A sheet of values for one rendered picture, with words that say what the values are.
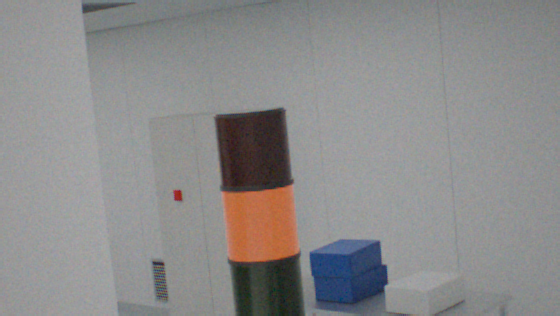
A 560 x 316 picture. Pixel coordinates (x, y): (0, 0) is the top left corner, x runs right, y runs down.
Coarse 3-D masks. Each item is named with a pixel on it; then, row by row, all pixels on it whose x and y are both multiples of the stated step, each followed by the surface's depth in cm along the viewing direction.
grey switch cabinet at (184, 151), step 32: (160, 128) 809; (192, 128) 781; (160, 160) 815; (192, 160) 787; (160, 192) 822; (192, 192) 793; (160, 224) 828; (192, 224) 799; (224, 224) 772; (192, 256) 805; (224, 256) 778; (192, 288) 811; (224, 288) 783
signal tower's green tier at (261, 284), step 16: (240, 272) 60; (256, 272) 59; (272, 272) 59; (288, 272) 60; (240, 288) 60; (256, 288) 59; (272, 288) 59; (288, 288) 60; (240, 304) 60; (256, 304) 60; (272, 304) 59; (288, 304) 60
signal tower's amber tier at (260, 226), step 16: (224, 192) 60; (256, 192) 59; (272, 192) 59; (288, 192) 60; (224, 208) 60; (240, 208) 59; (256, 208) 59; (272, 208) 59; (288, 208) 60; (240, 224) 59; (256, 224) 59; (272, 224) 59; (288, 224) 60; (240, 240) 59; (256, 240) 59; (272, 240) 59; (288, 240) 60; (240, 256) 60; (256, 256) 59; (272, 256) 59; (288, 256) 60
